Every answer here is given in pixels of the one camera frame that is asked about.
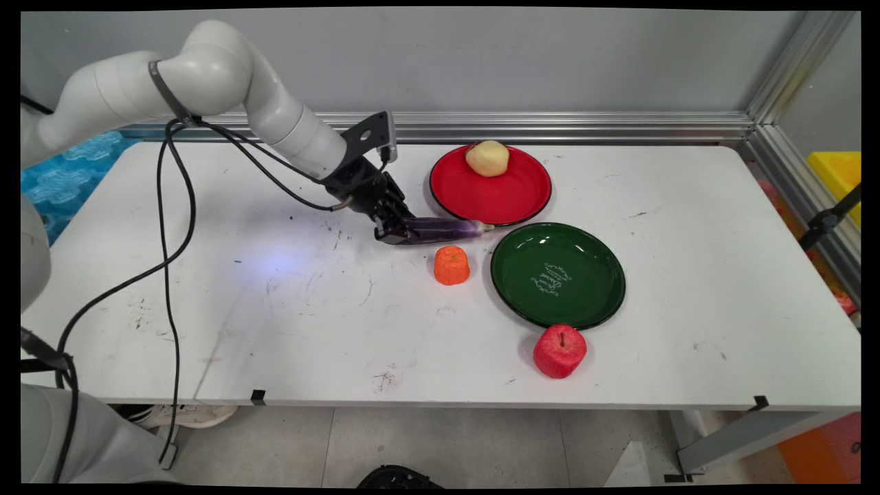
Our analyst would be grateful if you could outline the orange box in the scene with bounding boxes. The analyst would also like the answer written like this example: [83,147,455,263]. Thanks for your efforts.
[777,412,861,484]

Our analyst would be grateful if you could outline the black stand clamp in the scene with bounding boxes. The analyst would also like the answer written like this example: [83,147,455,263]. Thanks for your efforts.
[797,184,861,252]

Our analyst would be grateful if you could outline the orange toy fruit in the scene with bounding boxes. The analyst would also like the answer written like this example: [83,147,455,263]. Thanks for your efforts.
[434,245,471,286]

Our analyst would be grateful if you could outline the aluminium upright post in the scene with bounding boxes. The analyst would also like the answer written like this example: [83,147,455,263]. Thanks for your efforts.
[746,10,857,126]

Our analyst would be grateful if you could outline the black cable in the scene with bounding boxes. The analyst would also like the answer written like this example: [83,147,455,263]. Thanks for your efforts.
[54,118,327,483]
[157,118,355,470]

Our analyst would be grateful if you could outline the yellow toy potato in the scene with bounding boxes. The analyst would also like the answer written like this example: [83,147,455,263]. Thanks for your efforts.
[465,140,511,177]

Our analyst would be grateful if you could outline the black strap on base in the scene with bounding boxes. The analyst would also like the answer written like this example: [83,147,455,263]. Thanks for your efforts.
[21,327,74,373]

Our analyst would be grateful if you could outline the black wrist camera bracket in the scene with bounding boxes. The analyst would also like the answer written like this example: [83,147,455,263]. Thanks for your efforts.
[340,111,398,170]

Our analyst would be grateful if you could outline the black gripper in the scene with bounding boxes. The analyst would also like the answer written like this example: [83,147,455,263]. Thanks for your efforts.
[322,159,417,246]

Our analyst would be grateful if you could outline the black strap on arm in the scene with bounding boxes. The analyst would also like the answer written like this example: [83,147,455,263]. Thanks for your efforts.
[148,60,201,129]

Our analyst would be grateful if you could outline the red toy apple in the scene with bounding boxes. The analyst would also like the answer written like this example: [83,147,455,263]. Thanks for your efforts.
[533,324,588,380]

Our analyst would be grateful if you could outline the purple toy eggplant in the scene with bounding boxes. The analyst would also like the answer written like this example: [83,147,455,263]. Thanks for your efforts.
[397,217,496,245]

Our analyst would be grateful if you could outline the short aluminium rail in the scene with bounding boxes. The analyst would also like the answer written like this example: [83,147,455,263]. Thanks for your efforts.
[746,124,861,303]

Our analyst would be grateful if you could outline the green plate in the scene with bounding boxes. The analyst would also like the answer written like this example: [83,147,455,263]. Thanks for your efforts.
[490,222,626,331]

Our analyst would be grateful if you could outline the yellow box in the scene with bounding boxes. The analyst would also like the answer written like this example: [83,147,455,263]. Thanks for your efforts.
[806,151,861,228]

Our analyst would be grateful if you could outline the blue patterned mat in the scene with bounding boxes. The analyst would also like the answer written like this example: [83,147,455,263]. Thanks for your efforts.
[21,131,142,245]

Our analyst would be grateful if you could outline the black round floor object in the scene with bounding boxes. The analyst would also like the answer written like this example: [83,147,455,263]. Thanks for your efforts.
[356,465,444,489]

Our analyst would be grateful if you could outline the red plate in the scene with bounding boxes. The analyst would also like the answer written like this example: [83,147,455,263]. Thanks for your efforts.
[429,144,553,228]

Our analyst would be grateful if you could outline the long aluminium rail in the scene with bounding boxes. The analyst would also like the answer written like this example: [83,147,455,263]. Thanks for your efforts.
[117,112,757,144]

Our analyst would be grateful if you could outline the grey table leg frame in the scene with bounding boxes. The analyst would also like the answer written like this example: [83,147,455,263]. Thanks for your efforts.
[663,410,845,483]

